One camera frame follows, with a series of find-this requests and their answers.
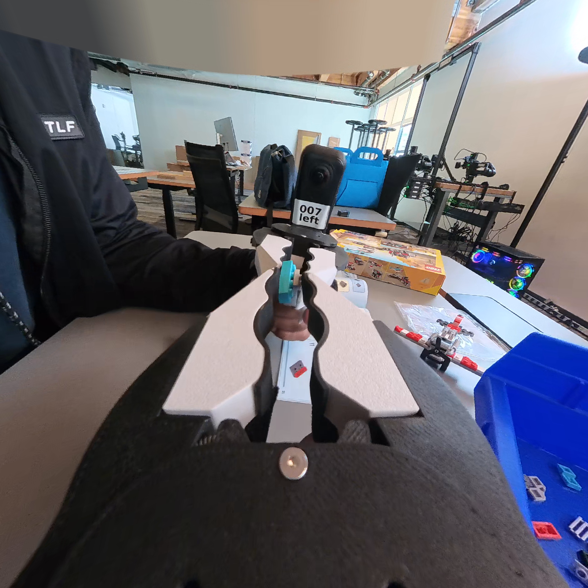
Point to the black light stand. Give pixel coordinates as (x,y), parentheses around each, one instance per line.
(551,173)

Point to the blue storage bin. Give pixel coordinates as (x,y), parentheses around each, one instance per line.
(542,413)

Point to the person's left hand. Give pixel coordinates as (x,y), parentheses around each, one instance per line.
(289,324)

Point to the instruction booklet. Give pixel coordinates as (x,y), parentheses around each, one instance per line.
(294,390)

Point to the lit computer tower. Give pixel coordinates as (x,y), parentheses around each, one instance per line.
(500,266)

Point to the person's left forearm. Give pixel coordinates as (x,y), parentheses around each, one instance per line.
(183,271)

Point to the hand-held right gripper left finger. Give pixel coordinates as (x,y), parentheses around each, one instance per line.
(216,367)

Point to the teal toy brick plate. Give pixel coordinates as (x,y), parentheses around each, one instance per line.
(287,280)

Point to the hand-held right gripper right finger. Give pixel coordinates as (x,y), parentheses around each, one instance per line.
(363,367)

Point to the computer monitor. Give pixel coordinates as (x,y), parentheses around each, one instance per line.
(226,133)

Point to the dark navy backpack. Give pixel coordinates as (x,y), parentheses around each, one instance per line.
(275,177)

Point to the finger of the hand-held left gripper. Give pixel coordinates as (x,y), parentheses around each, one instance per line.
(324,264)
(271,252)

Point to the red grey toy plane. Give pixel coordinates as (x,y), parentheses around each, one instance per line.
(441,342)

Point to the loose toy bricks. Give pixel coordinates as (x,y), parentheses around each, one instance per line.
(546,530)

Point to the leaning cardboard sheet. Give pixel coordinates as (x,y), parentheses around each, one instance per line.
(308,140)

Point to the yellow toy set box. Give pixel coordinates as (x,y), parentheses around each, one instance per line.
(395,262)

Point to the dark grey desk panel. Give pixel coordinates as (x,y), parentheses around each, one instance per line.
(496,317)

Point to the blue felt bag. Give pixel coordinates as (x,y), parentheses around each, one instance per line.
(363,188)

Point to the clear plastic bag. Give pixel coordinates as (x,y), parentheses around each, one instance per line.
(422,317)

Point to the grey desk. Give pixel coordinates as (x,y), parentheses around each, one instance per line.
(92,390)

